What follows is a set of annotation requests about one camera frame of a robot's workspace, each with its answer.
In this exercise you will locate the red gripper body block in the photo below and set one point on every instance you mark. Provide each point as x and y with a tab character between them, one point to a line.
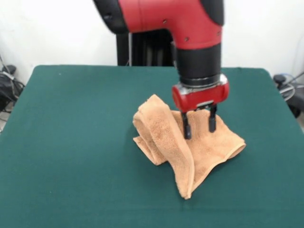
202	97

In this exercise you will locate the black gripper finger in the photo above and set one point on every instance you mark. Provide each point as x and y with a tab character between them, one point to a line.
212	123
187	130

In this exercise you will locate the tan terry towel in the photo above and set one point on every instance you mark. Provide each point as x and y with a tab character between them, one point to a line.
209	147

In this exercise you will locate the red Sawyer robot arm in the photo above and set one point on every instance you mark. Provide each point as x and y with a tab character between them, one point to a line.
166	19

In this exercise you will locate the dark green table cloth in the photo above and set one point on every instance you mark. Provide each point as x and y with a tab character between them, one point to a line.
71	166

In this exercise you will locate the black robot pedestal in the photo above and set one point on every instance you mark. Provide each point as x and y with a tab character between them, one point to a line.
147	50

